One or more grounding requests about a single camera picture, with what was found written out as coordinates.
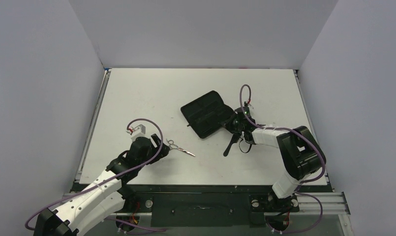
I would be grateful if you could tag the silver scissors red tip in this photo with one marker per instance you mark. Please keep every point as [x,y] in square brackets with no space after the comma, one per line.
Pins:
[173,146]

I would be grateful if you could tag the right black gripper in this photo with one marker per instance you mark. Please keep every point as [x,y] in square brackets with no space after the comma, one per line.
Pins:
[233,127]

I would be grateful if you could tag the black handled comb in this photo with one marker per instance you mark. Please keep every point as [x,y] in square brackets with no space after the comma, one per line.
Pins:
[230,145]

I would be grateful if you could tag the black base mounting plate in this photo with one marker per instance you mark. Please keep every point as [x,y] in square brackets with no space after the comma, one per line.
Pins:
[210,205]

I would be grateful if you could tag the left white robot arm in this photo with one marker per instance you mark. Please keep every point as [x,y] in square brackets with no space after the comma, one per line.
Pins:
[105,195]

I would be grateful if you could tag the aluminium frame rail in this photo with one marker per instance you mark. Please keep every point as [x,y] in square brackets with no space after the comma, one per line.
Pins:
[92,125]

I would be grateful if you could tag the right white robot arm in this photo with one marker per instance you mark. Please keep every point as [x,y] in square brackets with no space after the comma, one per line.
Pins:
[300,153]

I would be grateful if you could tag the black zippered tool case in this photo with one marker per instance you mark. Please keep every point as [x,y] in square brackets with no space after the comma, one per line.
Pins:
[206,114]

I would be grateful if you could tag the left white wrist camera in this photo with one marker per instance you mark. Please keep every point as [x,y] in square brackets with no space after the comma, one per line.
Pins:
[137,131]

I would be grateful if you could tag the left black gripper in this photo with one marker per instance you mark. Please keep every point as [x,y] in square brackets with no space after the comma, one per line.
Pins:
[163,153]

